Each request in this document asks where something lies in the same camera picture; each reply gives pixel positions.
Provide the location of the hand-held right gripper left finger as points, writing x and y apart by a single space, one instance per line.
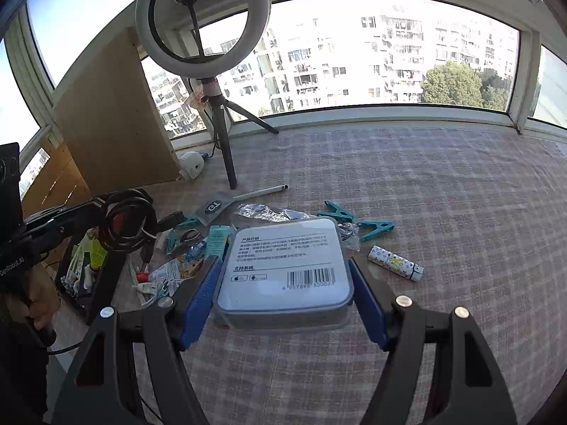
199 301

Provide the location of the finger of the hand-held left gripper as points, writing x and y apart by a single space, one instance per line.
66 212
75 237

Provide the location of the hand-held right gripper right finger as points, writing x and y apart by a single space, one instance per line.
367 301

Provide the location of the black storage box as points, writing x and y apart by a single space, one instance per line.
108 283

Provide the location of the grey tin box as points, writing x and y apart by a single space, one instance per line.
288 270

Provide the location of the person's left forearm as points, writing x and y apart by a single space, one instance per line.
17 372

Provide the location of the pink plaid cloth covered desktop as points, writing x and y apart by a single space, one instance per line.
465 195

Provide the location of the person's left hand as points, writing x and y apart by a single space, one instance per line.
44 299

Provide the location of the white patterned small tube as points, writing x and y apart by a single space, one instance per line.
394 263

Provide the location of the teal printed packet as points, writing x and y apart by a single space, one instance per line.
218 239

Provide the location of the small metal scissors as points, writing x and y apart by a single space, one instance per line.
188 237

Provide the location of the teal plastic clip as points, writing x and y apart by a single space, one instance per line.
336 212
376 229

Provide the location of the grey sachet with round logo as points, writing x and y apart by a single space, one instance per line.
215 207

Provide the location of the wooden board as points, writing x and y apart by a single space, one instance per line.
110 119

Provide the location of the clear foil wrapper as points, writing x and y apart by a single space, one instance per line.
261 212

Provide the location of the white stylus pen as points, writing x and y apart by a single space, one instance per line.
261 192

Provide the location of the red printed paper tag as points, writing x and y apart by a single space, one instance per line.
196 98

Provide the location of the white security camera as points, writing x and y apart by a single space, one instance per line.
192 166

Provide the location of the white window frame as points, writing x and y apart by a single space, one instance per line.
390 117

